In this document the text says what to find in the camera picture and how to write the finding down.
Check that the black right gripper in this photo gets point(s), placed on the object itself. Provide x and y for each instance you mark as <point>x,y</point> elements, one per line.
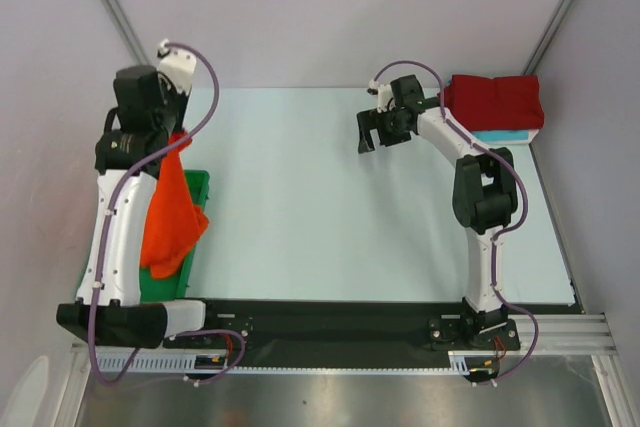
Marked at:
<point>377,123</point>

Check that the orange t shirt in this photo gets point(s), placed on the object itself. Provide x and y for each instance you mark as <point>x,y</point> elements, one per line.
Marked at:
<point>174,223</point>

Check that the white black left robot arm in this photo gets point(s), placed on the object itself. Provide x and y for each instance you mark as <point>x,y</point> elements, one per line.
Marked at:
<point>107,309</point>

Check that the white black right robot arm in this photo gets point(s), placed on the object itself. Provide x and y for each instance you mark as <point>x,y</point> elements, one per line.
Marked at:
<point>484,196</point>

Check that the folded dark red t shirt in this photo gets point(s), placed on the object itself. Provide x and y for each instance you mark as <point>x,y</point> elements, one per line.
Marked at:
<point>500,103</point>

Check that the folded turquoise t shirt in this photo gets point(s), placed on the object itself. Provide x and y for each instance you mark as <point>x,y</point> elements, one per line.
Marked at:
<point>504,137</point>

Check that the green plastic tray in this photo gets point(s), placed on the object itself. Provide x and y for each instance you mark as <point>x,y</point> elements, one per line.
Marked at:
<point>123,280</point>

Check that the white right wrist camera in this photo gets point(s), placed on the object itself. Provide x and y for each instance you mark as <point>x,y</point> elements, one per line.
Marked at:
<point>383,94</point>

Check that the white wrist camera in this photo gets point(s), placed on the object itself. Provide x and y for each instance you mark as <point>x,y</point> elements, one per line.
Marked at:
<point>176,68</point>
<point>383,94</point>

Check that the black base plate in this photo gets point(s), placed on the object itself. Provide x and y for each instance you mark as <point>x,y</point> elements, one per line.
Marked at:
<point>351,355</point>

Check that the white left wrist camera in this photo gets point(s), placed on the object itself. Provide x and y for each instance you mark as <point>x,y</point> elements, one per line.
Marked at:
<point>176,68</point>

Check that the right aluminium corner post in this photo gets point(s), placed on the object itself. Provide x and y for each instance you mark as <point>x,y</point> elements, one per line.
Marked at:
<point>550,32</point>

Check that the aluminium corner post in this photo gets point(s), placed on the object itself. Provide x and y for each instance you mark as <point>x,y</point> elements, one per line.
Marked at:
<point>550,32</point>
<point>125,30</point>

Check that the aluminium front rail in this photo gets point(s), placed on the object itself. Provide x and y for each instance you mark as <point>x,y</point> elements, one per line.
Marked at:
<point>565,332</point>

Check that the left aluminium corner post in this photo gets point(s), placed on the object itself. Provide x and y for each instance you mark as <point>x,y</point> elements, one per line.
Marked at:
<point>125,30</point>

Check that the grey slotted cable duct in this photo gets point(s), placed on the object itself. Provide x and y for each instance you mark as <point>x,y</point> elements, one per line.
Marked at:
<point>210,364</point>

